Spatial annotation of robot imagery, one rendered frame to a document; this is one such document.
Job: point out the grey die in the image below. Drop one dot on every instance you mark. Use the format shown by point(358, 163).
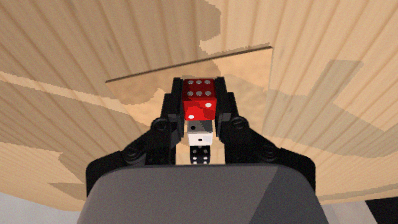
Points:
point(199, 132)

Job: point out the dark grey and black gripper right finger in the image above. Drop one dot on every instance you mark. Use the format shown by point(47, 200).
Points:
point(242, 144)

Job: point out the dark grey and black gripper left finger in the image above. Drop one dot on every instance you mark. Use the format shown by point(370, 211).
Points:
point(157, 146)

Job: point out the tan flat mat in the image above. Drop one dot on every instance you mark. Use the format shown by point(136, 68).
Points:
point(246, 74)

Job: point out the black die with white pips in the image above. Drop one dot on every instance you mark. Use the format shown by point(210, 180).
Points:
point(200, 154)

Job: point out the red die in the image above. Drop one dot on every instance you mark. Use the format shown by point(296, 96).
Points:
point(199, 99)

